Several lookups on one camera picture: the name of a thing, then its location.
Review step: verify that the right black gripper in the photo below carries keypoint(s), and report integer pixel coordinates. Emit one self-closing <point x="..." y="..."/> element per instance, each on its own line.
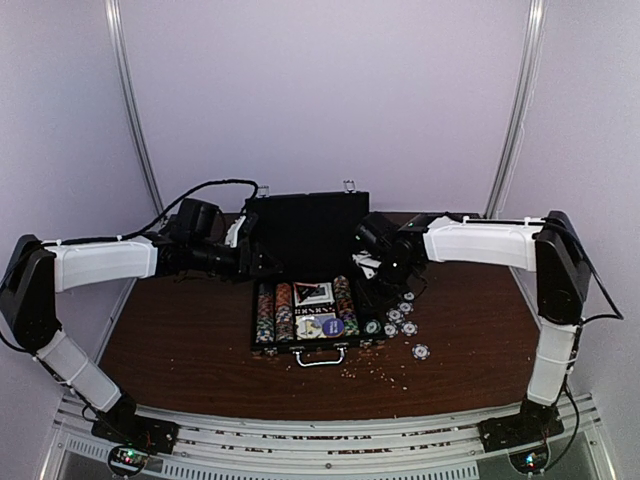
<point x="375" y="301"/>

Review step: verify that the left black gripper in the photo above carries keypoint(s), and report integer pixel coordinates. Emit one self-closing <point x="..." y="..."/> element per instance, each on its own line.
<point x="253" y="269"/>

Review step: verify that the playing card deck box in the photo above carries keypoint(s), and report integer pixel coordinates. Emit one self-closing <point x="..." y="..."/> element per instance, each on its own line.
<point x="323" y="294"/>
<point x="319" y="320"/>

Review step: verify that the black poker case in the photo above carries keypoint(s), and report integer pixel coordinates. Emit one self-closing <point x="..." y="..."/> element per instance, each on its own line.
<point x="313" y="236"/>

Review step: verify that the clear round dealer button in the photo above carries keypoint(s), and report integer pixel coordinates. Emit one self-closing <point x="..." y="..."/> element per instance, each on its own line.
<point x="308" y="329"/>

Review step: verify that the brown poker chip roll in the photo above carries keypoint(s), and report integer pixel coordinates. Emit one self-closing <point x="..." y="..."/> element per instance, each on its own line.
<point x="283" y="296"/>

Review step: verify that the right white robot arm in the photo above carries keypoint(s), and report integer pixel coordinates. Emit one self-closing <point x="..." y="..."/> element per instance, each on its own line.
<point x="388" y="254"/>

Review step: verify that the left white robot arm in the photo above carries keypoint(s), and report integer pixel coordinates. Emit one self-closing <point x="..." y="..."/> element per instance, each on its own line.
<point x="54" y="295"/>

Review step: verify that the right poker chip row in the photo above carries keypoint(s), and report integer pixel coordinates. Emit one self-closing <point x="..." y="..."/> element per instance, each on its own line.
<point x="345" y="305"/>

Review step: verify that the poker chip row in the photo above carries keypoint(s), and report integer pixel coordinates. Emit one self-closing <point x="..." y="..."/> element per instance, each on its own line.
<point x="265" y="329"/>
<point x="345" y="305"/>
<point x="284" y="325"/>

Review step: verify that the purple small blind button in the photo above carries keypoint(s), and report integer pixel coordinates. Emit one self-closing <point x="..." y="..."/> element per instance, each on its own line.
<point x="333" y="327"/>

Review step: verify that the triangular all-in button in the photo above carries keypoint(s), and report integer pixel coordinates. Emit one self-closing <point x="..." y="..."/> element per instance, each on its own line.
<point x="303" y="291"/>

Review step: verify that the left poker chip row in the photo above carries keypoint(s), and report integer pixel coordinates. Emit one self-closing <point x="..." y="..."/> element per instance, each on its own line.
<point x="265" y="329"/>

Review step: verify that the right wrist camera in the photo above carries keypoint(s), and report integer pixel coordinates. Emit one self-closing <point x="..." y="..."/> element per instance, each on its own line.
<point x="374" y="237"/>

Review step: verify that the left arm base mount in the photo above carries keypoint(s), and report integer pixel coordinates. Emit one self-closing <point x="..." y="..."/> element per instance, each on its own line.
<point x="148" y="434"/>

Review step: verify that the aluminium front rail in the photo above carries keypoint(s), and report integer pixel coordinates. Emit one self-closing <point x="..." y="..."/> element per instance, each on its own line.
<point x="446" y="446"/>

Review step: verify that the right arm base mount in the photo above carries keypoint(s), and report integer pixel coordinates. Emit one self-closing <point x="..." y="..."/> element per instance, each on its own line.
<point x="532" y="424"/>

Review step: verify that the left aluminium frame post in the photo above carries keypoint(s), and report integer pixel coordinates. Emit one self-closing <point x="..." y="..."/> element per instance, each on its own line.
<point x="116" y="32"/>

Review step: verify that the aluminium frame post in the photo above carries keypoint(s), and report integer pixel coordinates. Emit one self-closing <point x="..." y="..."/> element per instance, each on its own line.
<point x="524" y="93"/>
<point x="116" y="32"/>

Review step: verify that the right aluminium frame post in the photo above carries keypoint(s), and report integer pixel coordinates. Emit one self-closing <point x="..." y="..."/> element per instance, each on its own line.
<point x="524" y="93"/>

